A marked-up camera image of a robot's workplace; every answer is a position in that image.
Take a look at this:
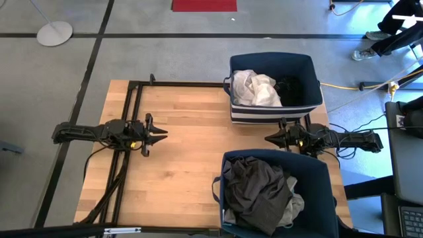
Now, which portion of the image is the red floor mat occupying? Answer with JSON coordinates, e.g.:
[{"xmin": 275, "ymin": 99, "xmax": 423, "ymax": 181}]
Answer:
[{"xmin": 171, "ymin": 0, "xmax": 238, "ymax": 13}]

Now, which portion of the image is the yellow cable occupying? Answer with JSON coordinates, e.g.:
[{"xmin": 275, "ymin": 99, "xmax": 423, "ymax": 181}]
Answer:
[{"xmin": 319, "ymin": 68, "xmax": 423, "ymax": 92}]

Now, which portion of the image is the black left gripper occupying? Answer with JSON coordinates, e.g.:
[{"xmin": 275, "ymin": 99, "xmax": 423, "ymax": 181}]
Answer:
[{"xmin": 130, "ymin": 112, "xmax": 169, "ymax": 158}]

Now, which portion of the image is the grey floor object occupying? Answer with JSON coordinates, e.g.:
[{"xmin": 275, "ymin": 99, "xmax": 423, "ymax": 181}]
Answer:
[{"xmin": 0, "ymin": 141, "xmax": 26, "ymax": 155}]

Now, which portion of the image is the office chair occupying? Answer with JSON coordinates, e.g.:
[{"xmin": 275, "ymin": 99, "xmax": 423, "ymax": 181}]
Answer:
[{"xmin": 391, "ymin": 13, "xmax": 423, "ymax": 62}]

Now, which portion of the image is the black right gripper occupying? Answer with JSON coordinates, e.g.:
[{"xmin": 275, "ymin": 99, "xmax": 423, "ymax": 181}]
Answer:
[{"xmin": 264, "ymin": 117, "xmax": 303, "ymax": 153}]

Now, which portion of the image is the light grey garment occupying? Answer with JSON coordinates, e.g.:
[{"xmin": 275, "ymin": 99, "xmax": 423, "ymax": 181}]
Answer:
[{"xmin": 223, "ymin": 175, "xmax": 305, "ymax": 229}]

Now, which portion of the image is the cream cable with black plug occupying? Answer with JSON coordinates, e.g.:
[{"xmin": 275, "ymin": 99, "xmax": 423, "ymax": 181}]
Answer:
[{"xmin": 328, "ymin": 0, "xmax": 364, "ymax": 17}]

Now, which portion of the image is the black garment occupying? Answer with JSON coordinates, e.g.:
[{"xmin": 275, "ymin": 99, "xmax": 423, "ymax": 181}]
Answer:
[{"xmin": 273, "ymin": 75, "xmax": 305, "ymax": 107}]

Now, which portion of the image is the grey round-base floor stand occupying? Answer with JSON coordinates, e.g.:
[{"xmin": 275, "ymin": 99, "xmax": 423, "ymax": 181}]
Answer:
[{"xmin": 31, "ymin": 0, "xmax": 74, "ymax": 48}]

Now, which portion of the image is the person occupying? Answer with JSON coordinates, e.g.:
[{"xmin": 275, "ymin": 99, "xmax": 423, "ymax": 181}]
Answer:
[{"xmin": 350, "ymin": 0, "xmax": 423, "ymax": 61}]

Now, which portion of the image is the dark grey garment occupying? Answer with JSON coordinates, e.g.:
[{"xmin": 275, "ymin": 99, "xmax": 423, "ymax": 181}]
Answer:
[{"xmin": 221, "ymin": 155, "xmax": 294, "ymax": 236}]

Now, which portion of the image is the black rail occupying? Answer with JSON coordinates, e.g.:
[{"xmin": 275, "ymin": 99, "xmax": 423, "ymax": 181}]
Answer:
[{"xmin": 0, "ymin": 223, "xmax": 113, "ymax": 238}]

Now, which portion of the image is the plain navy fabric bin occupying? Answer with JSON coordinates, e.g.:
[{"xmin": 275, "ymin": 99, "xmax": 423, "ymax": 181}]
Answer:
[{"xmin": 211, "ymin": 148, "xmax": 340, "ymax": 238}]

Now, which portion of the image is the black floor bar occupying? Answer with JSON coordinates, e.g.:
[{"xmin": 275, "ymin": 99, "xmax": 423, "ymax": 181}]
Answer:
[{"xmin": 359, "ymin": 64, "xmax": 423, "ymax": 91}]

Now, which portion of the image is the grey desk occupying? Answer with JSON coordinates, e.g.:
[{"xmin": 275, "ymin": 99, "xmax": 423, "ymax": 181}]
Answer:
[{"xmin": 385, "ymin": 100, "xmax": 423, "ymax": 206}]

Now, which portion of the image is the black beam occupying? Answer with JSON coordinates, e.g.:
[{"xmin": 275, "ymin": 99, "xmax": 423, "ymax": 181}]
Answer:
[{"xmin": 343, "ymin": 175, "xmax": 396, "ymax": 201}]

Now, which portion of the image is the navy white-striped fabric bin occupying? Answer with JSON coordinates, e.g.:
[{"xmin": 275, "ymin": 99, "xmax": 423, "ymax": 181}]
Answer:
[{"xmin": 223, "ymin": 52, "xmax": 324, "ymax": 126}]

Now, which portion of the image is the small white collared garment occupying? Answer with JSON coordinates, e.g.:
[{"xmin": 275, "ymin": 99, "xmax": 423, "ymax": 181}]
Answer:
[{"xmin": 231, "ymin": 69, "xmax": 262, "ymax": 106}]

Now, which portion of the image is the black metal table frame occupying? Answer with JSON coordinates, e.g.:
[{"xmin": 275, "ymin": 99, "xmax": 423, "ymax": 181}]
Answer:
[{"xmin": 79, "ymin": 73, "xmax": 313, "ymax": 234}]

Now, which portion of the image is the silver bracket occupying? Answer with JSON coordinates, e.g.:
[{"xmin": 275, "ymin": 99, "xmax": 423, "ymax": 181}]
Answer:
[{"xmin": 103, "ymin": 227, "xmax": 142, "ymax": 235}]

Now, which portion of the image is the black bag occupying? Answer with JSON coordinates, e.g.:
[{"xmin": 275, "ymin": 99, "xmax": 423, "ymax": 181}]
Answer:
[{"xmin": 398, "ymin": 97, "xmax": 423, "ymax": 139}]

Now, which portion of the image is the black laptop keyboard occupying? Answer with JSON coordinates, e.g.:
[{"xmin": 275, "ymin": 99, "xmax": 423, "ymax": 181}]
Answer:
[{"xmin": 398, "ymin": 205, "xmax": 423, "ymax": 238}]

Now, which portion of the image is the white and yellow plug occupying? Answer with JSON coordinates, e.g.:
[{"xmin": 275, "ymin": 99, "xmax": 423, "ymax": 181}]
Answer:
[{"xmin": 387, "ymin": 81, "xmax": 400, "ymax": 102}]

